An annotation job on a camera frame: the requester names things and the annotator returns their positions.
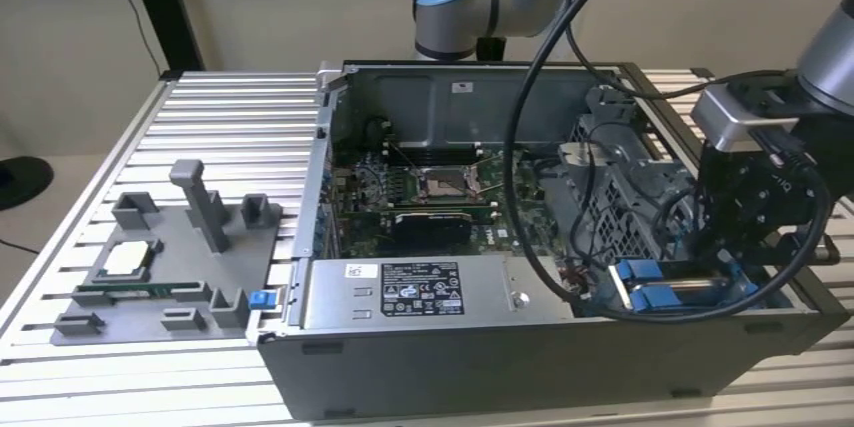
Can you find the hard disk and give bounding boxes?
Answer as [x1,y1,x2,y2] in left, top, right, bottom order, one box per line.
[616,256,761,311]

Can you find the perforated grey drive cage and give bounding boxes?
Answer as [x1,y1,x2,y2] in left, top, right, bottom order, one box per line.
[542,111,708,268]

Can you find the green motherboard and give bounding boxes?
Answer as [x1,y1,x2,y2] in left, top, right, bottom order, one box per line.
[325,141,568,261]

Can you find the CPU socket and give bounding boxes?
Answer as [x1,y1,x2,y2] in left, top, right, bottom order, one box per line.
[409,164,485,203]

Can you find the black graphics card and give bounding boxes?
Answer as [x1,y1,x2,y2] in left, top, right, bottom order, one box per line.
[389,210,476,250]

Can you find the black and grey PC case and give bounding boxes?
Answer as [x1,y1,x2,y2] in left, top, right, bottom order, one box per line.
[256,59,852,421]

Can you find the silver power supply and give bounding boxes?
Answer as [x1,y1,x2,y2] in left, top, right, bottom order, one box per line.
[292,254,574,336]

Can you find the grey parts rack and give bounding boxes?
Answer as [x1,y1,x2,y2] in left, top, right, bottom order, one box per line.
[49,159,288,348]

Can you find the green RAM stick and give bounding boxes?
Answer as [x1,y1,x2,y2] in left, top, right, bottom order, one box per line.
[75,282,205,298]

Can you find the silver CPU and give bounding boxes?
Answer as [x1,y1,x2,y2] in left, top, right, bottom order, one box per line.
[98,241,158,276]

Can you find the black round stand base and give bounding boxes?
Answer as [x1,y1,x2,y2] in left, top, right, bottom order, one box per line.
[0,156,54,211]

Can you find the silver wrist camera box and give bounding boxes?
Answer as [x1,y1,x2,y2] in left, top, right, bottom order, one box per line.
[689,84,801,153]

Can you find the thin red wires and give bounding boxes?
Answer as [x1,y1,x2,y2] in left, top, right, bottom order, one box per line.
[556,259,595,303]

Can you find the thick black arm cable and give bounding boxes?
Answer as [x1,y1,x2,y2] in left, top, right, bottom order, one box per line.
[562,0,735,101]
[509,0,835,323]

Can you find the black vertical post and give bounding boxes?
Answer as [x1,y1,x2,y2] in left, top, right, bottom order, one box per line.
[122,0,205,73]

